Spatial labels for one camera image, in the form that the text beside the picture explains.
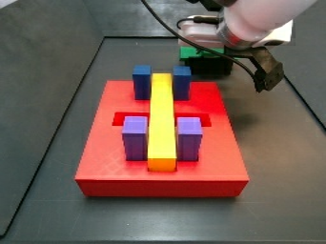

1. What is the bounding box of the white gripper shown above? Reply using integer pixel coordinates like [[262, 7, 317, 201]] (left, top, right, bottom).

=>
[[177, 14, 296, 50]]

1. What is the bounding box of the green stepped block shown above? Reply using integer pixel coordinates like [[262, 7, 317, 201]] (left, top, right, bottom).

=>
[[179, 47, 221, 61]]

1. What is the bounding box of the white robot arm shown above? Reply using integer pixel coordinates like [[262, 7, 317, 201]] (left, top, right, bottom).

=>
[[178, 0, 317, 50]]

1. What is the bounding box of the red base board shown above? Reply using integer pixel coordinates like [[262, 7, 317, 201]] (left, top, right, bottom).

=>
[[75, 81, 250, 197]]

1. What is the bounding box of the right dark blue block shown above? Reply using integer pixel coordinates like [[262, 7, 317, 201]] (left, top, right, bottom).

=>
[[174, 66, 191, 101]]

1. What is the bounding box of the dark blue block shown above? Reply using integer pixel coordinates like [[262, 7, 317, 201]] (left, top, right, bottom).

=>
[[133, 65, 151, 100], [174, 66, 191, 101]]

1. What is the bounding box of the left dark blue block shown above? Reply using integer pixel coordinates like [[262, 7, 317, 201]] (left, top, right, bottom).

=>
[[133, 65, 151, 100]]

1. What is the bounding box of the right purple block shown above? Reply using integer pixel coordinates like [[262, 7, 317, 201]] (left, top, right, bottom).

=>
[[177, 117, 203, 161]]

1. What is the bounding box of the purple block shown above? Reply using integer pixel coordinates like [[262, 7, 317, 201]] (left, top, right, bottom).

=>
[[122, 116, 149, 161], [177, 117, 203, 161]]

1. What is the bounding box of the left purple block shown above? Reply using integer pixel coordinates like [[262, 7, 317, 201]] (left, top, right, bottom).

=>
[[122, 116, 149, 161]]

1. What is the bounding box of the yellow long bar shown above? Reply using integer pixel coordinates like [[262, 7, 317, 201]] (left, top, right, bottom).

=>
[[149, 73, 177, 172]]

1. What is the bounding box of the black cable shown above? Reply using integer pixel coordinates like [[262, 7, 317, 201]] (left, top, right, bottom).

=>
[[139, 0, 258, 80]]

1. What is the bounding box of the black fixture bracket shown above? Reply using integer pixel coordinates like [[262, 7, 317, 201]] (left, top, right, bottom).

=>
[[185, 57, 233, 76]]

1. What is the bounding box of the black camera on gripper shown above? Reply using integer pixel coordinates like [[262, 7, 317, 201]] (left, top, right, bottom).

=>
[[225, 47, 285, 92]]

